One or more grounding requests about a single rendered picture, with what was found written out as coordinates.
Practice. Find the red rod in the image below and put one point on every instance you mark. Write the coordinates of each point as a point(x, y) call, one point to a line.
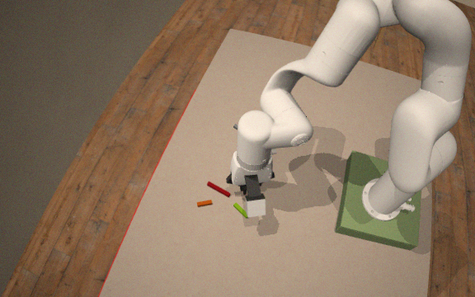
point(217, 188)

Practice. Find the lime green rod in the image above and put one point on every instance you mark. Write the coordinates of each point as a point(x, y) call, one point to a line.
point(240, 209)

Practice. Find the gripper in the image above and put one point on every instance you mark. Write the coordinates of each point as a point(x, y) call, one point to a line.
point(237, 178)

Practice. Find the orange rod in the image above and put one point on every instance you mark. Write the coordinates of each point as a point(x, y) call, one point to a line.
point(203, 203)

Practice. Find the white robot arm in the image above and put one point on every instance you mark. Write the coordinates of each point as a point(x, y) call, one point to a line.
point(418, 122)

